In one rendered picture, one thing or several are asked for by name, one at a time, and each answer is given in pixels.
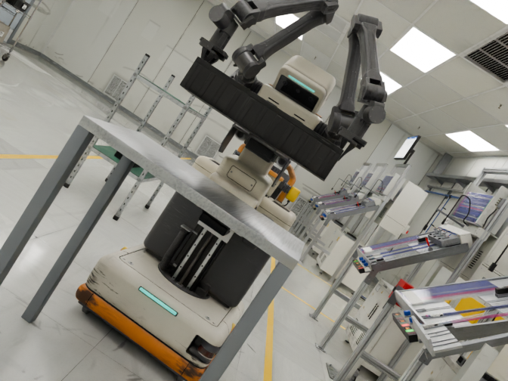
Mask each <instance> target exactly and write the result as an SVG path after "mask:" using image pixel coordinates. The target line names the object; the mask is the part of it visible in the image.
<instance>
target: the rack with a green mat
mask: <svg viewBox="0 0 508 381"><path fill-rule="evenodd" d="M149 58H150V55H149V54H145V55H144V57H143V59H142V60H141V62H140V63H139V65H138V67H137V68H136V70H135V71H134V73H133V74H132V77H131V78H130V80H129V81H128V83H127V84H126V86H125V88H124V89H123V90H122V92H121V94H120V96H119V97H118V98H117V100H116V102H115V104H114V105H113V107H112V108H111V110H110V112H109V113H108V114H107V116H106V118H105V120H104V121H105V122H109V121H110V120H111V119H112V117H113V115H114V113H115V112H116V110H117V109H118V107H119V105H120V104H121V103H122V101H123V99H124V98H125V96H126V95H127V93H128V92H129V89H130V88H131V87H132V85H133V83H134V82H135V80H136V79H139V80H140V81H142V82H143V83H145V84H146V85H148V86H150V87H151V88H152V89H154V90H155V91H157V92H159V93H160V94H159V96H158V97H157V99H156V100H155V101H154V103H153V105H152V107H151V108H150V110H149V111H148V113H147V115H146V116H145V117H144V119H143V121H142V122H141V124H140V125H139V127H138V129H137V130H136V131H137V132H141V130H142V129H143V127H144V125H145V124H146V122H147V121H148V119H149V118H150V116H151V114H152V113H153V111H154V110H155V108H156V106H157V104H158V103H159V102H160V100H161V99H162V97H163V96H164V97H166V98H168V99H169V100H170V101H172V102H173V103H175V104H177V105H178V106H180V107H181V108H183V109H182V110H181V112H180V113H179V115H178V117H177V118H176V120H175V121H174V123H173V124H172V126H171V128H170V129H169V131H168V132H167V134H166V136H165V137H164V139H163V140H162V142H161V143H160V145H161V146H162V147H165V145H166V143H167V141H168V140H169V139H170V137H171V136H172V133H173V132H174V130H175V129H176V128H177V126H178V124H179V123H180V121H181V120H182V118H183V116H184V115H185V114H186V112H189V113H192V114H193V115H195V116H197V117H199V118H201V120H200V121H199V123H198V124H197V127H196V128H195V129H194V131H193V132H192V134H191V135H190V137H189V138H188V140H187V142H186V143H185V145H184V146H183V148H182V149H181V151H180V153H179V154H178V158H180V159H181V157H182V155H183V154H184V152H185V151H186V149H187V147H188V146H189V144H190V143H191V142H192V140H193V138H194V136H195V135H196V133H197V132H198V130H199V129H200V127H201V125H202V124H203V123H204V121H205V120H206V117H207V116H208V115H209V113H210V112H211V110H212V108H211V107H209V108H208V109H207V111H206V112H205V113H204V115H202V114H200V113H198V112H197V111H196V110H194V109H193V108H191V107H190V105H191V104H192V103H193V101H194V99H195V97H194V96H193V95H191V96H190V98H189V99H188V101H187V103H186V104H185V103H183V102H182V101H180V100H179V99H177V98H176V97H174V96H173V95H171V94H170V93H168V92H167V91H166V90H167V89H168V87H169V86H170V85H171V83H172V81H173V79H174V78H175V76H174V75H171V76H170V78H169V80H168V82H167V83H166V84H165V86H164V87H163V88H160V87H159V86H158V85H155V84H154V83H152V82H151V81H149V80H148V79H145V78H144V77H143V76H141V75H139V74H140V72H141V71H142V69H143V68H144V65H145V64H146V62H147V61H148V59H149ZM98 139H99V138H98V137H97V136H94V137H93V138H92V140H91V142H90V144H89V145H88V146H87V148H86V150H85V152H84V154H83V155H82V156H81V158H80V160H79V161H78V163H77V164H76V166H75V168H74V169H73V171H72V172H71V174H70V176H69V178H68V179H67V180H66V182H65V183H64V185H63V186H64V187H66V188H69V186H70V184H71V182H72V181H73V179H74V178H75V176H76V174H77V173H78V171H79V170H80V168H81V167H82V164H83V163H84V162H85V160H86V158H87V157H88V155H89V154H90V152H91V151H92V152H94V153H96V154H97V155H98V156H100V157H102V158H103V159H105V160H106V161H107V162H109V163H111V164H112V165H114V167H113V168H112V170H111V171H110V174H109V175H108V176H107V177H106V179H105V181H106V182H107V179H108V178H109V177H110V175H111V174H112V172H113V170H114V169H115V168H116V165H117V164H118V162H119V161H120V159H118V158H116V157H115V156H114V154H115V153H116V152H117V150H115V149H114V148H112V147H111V146H102V145H95V144H96V143H97V141H98ZM128 175H129V176H130V177H132V178H133V179H135V180H136V182H135V184H134V186H133V187H132V189H131V190H130V192H129V194H128V195H127V197H126V198H125V200H124V201H123V203H122V205H121V206H120V208H119V209H118V211H117V212H116V214H115V215H114V216H113V219H114V220H115V221H118V219H119V217H120V216H121V214H122V212H123V210H124V209H125V207H126V206H127V204H128V203H129V201H130V199H131V198H132V196H133V195H134V193H135V191H136V190H137V189H138V187H139V185H140V184H141V183H142V182H147V181H155V180H159V179H158V178H156V177H155V176H153V175H152V174H150V173H149V172H148V171H146V170H145V169H143V168H141V167H137V168H132V169H131V171H130V172H129V174H128ZM164 184H165V183H164V182H162V181H161V182H160V184H159V186H158V187H157V189H156V190H155V191H154V193H153V195H152V197H151V198H150V199H149V201H148V202H147V204H146V205H145V208H146V209H149V208H150V205H151V203H152V202H153V200H154V199H155V197H156V196H157V194H158V193H159V191H160V189H161V188H162V186H163V185H164Z"/></svg>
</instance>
